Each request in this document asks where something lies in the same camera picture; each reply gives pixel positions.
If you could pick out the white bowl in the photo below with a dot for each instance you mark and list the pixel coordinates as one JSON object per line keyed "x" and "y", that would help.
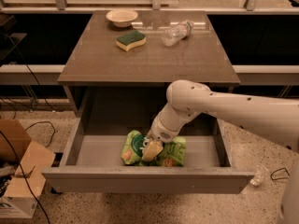
{"x": 122, "y": 17}

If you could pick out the grey open drawer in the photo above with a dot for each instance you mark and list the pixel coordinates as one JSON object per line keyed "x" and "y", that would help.
{"x": 94, "y": 159}

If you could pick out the metal window frame rail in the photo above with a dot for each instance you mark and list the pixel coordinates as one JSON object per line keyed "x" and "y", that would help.
{"x": 149, "y": 3}

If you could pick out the cardboard box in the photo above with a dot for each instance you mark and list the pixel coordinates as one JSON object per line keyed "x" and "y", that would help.
{"x": 26, "y": 159}

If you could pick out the green rice chip bag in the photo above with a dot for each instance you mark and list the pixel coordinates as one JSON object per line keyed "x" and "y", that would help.
{"x": 138, "y": 150}

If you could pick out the green yellow sponge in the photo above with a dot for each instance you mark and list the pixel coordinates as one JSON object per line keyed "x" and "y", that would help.
{"x": 131, "y": 40}

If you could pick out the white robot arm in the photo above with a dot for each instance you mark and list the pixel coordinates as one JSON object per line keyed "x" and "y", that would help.
{"x": 276, "y": 120}

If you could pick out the grey counter cabinet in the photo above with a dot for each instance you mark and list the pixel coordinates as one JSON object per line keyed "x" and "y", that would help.
{"x": 97, "y": 60}

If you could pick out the clear plastic cup on floor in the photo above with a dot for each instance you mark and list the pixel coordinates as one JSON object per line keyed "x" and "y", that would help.
{"x": 260, "y": 175}

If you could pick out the clear plastic water bottle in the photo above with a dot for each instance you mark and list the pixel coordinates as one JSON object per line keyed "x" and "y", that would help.
{"x": 177, "y": 32}

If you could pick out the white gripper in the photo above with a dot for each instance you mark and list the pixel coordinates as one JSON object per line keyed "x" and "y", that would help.
{"x": 161, "y": 132}

